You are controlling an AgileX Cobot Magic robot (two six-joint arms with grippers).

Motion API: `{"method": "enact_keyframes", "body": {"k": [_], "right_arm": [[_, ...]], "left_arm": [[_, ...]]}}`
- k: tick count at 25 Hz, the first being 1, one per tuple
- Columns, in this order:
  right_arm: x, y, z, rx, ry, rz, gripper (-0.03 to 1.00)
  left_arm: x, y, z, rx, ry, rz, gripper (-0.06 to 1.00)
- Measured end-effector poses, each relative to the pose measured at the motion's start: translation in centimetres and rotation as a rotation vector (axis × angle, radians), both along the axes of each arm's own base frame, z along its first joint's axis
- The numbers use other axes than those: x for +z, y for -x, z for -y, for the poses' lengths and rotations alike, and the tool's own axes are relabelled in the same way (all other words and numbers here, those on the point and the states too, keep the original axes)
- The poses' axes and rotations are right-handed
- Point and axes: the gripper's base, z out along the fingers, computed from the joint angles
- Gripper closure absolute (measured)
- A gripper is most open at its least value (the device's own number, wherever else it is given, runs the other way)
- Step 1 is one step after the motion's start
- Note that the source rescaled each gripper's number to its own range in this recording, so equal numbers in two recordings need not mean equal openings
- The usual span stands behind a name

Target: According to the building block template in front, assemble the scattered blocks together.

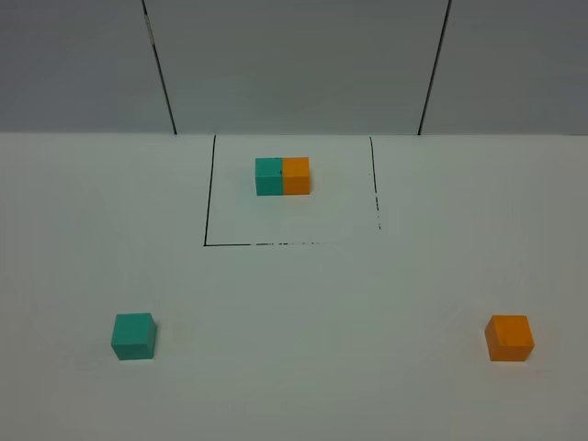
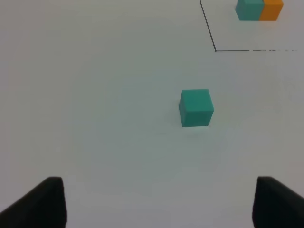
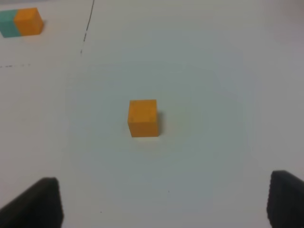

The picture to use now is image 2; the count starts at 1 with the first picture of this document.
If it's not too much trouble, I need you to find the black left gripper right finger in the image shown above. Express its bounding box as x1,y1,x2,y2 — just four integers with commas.
252,176,304,228

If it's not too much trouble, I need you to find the template orange cube block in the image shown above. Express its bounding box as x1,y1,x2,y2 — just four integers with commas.
259,0,284,21

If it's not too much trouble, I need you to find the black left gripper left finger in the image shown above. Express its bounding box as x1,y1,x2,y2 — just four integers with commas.
0,177,67,228

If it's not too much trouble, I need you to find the template teal cube block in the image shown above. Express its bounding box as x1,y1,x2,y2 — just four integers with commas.
235,0,265,21

